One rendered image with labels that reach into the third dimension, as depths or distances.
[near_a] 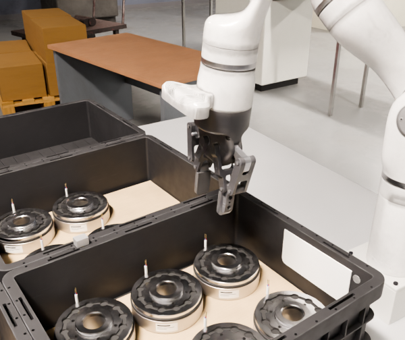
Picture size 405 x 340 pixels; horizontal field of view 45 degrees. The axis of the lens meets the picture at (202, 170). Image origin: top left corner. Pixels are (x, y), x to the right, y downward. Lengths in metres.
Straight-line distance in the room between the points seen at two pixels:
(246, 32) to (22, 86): 3.53
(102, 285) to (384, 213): 0.48
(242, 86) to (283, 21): 3.80
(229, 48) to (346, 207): 0.76
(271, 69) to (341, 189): 3.13
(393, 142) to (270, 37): 3.55
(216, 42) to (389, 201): 0.42
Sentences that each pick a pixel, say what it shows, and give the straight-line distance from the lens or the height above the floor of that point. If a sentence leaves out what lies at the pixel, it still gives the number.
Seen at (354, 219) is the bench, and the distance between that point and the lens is 1.23.
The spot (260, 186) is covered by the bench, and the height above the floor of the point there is 0.70.
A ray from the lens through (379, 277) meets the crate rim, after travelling 0.67.
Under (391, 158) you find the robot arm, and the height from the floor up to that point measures 1.00.
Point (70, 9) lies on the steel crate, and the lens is 7.63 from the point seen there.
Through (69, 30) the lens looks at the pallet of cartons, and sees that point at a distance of 4.01.
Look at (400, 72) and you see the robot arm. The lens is 0.86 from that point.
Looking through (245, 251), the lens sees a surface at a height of 0.86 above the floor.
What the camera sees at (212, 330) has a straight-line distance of 0.66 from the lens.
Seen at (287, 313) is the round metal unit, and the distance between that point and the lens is 0.70.
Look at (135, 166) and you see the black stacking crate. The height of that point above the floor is 0.87.
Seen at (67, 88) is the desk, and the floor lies 0.35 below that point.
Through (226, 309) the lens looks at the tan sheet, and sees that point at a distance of 0.73.
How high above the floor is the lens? 1.33
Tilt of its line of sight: 26 degrees down
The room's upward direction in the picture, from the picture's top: straight up
